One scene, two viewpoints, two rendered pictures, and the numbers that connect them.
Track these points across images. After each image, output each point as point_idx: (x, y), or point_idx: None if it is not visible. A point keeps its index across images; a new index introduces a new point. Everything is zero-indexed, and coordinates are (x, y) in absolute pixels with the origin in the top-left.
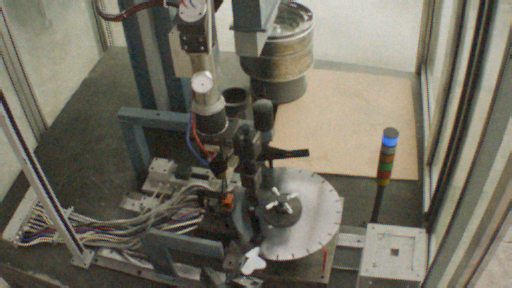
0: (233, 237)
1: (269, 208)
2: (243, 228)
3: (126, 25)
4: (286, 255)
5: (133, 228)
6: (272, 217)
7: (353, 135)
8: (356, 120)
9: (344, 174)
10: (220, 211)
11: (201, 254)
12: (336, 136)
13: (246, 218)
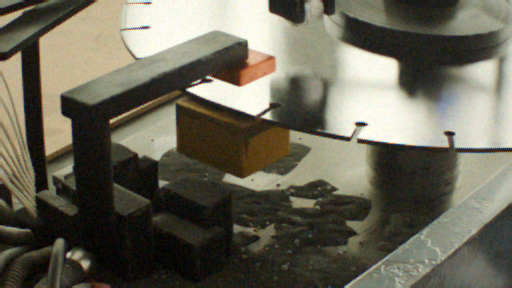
0: (504, 140)
1: (402, 12)
2: (462, 104)
3: None
4: None
5: None
6: (458, 22)
7: (47, 38)
8: (5, 22)
9: (173, 93)
10: (214, 198)
11: None
12: (10, 61)
13: (401, 82)
